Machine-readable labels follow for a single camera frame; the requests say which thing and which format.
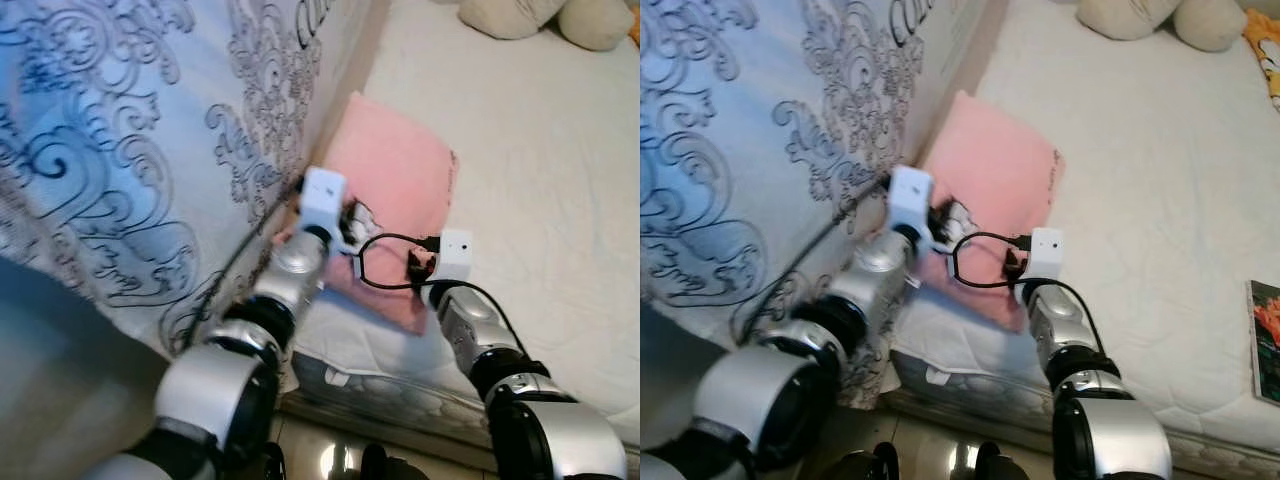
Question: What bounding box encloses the white quilted mattress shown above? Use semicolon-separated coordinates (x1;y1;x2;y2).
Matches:
885;0;1280;471
280;0;641;446

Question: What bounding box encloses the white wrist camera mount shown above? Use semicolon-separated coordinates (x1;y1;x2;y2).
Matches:
887;164;938;253
433;229;475;288
1021;227;1065;286
297;166;351;253

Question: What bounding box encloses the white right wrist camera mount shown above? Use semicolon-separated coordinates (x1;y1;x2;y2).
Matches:
1021;227;1065;286
433;229;475;288

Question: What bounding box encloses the dark book with red cover art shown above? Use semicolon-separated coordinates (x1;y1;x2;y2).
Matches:
1247;279;1280;406

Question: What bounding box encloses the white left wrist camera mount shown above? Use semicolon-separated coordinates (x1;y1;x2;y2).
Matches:
297;166;351;253
887;164;938;253

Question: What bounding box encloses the robot dark grey leg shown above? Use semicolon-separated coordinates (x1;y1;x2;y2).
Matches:
975;443;1041;480
850;440;901;480
258;440;289;480
358;443;431;480

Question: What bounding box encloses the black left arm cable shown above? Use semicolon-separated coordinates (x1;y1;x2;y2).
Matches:
180;178;306;356
735;175;893;346

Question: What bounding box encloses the pink pillow with sheep print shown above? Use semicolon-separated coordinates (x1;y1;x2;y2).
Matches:
880;90;1066;336
275;90;459;336

